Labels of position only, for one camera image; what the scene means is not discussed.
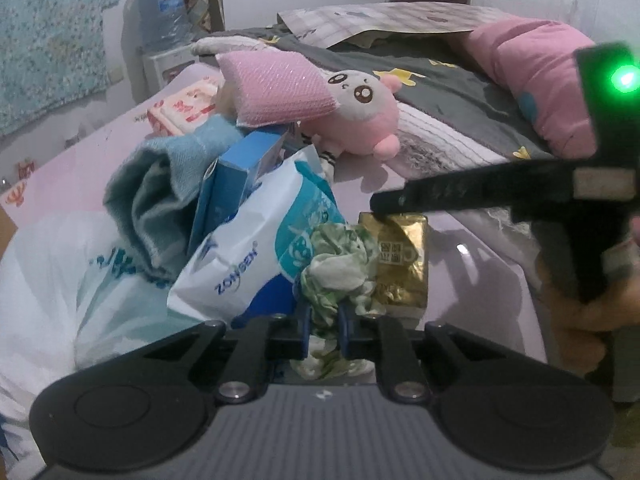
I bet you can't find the pink plush toy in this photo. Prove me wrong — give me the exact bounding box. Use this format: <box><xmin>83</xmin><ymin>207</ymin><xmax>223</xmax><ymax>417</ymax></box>
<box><xmin>299</xmin><ymin>70</ymin><xmax>402</xmax><ymax>162</ymax></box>

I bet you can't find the grey star blanket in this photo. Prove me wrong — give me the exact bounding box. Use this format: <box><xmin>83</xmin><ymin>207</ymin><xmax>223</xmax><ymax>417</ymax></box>
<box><xmin>225</xmin><ymin>26</ymin><xmax>551</xmax><ymax>158</ymax></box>

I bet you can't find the green white cloth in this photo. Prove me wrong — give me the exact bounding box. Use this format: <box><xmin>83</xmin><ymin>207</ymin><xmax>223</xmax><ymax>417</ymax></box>
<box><xmin>291</xmin><ymin>222</ymin><xmax>386</xmax><ymax>382</ymax></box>

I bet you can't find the teal patterned wall cloth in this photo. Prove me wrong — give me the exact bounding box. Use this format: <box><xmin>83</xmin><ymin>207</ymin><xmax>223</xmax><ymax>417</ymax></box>
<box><xmin>1</xmin><ymin>0</ymin><xmax>119</xmax><ymax>136</ymax></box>

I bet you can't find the gold foil packet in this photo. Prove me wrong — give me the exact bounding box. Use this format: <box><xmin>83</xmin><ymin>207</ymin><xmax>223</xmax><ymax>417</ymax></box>
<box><xmin>358</xmin><ymin>212</ymin><xmax>430</xmax><ymax>321</ymax></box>

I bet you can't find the pink pillow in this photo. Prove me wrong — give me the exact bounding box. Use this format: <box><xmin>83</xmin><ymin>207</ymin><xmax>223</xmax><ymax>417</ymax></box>
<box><xmin>463</xmin><ymin>18</ymin><xmax>597</xmax><ymax>158</ymax></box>

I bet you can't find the pink sponge cloth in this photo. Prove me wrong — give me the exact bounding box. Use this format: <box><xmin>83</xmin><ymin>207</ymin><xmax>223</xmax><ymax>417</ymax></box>
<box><xmin>216</xmin><ymin>50</ymin><xmax>338</xmax><ymax>128</ymax></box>

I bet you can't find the person's right hand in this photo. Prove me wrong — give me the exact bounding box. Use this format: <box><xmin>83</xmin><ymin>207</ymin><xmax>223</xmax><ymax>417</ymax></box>
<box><xmin>532</xmin><ymin>222</ymin><xmax>639</xmax><ymax>375</ymax></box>

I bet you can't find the white blue wipes pack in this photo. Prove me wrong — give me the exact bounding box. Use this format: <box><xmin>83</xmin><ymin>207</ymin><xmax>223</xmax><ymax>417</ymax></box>
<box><xmin>167</xmin><ymin>146</ymin><xmax>345</xmax><ymax>328</ymax></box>

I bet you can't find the blue cardboard box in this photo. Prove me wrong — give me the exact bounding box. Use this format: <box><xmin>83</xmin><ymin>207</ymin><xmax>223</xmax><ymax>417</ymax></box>
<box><xmin>186</xmin><ymin>125</ymin><xmax>291</xmax><ymax>258</ymax></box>

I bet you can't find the white water dispenser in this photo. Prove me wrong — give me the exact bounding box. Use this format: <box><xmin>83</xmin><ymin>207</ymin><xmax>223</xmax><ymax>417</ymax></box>
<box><xmin>142</xmin><ymin>44</ymin><xmax>198</xmax><ymax>94</ymax></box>

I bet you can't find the grey checked mat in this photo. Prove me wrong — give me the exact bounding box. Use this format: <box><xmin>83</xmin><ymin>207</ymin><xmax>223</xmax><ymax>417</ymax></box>
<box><xmin>278</xmin><ymin>1</ymin><xmax>510</xmax><ymax>49</ymax></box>

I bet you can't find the blue water jug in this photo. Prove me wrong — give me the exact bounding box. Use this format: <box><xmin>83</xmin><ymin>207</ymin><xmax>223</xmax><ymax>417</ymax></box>
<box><xmin>137</xmin><ymin>0</ymin><xmax>191</xmax><ymax>53</ymax></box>

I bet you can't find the white plastic bag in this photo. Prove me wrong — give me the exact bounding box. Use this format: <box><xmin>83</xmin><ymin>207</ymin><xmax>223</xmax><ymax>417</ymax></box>
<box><xmin>1</xmin><ymin>212</ymin><xmax>194</xmax><ymax>466</ymax></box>

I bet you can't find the teal towel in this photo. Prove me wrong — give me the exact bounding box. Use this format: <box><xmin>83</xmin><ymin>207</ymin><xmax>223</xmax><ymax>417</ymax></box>
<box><xmin>103</xmin><ymin>115</ymin><xmax>245</xmax><ymax>282</ymax></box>

